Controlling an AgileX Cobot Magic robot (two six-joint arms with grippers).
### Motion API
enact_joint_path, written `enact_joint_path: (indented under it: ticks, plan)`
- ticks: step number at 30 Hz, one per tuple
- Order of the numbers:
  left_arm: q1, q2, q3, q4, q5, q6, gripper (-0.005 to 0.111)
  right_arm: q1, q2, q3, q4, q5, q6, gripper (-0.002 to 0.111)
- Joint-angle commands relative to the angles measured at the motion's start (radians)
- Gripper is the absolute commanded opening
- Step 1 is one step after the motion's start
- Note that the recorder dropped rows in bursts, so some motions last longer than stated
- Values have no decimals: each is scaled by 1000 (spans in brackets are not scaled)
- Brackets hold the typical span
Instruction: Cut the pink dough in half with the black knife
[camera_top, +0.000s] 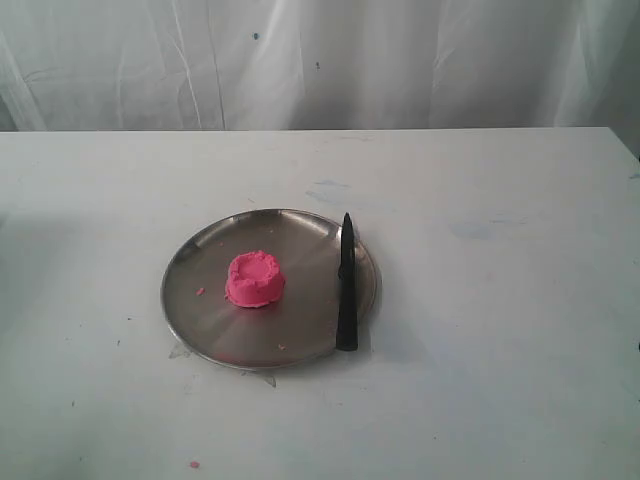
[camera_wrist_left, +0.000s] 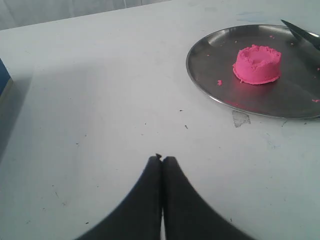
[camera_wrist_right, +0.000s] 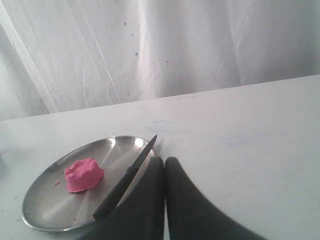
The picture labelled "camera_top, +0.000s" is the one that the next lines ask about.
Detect white plastic backdrop sheet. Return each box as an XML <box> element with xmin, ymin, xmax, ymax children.
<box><xmin>1</xmin><ymin>1</ymin><xmax>639</xmax><ymax>131</ymax></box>

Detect black knife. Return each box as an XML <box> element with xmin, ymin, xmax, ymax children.
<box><xmin>336</xmin><ymin>213</ymin><xmax>358</xmax><ymax>352</ymax></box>

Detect round stainless steel plate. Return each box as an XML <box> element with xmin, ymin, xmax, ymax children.
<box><xmin>161</xmin><ymin>209</ymin><xmax>379</xmax><ymax>371</ymax></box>

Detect pink play dough lump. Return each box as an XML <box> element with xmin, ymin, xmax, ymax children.
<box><xmin>225</xmin><ymin>250</ymin><xmax>286</xmax><ymax>308</ymax></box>

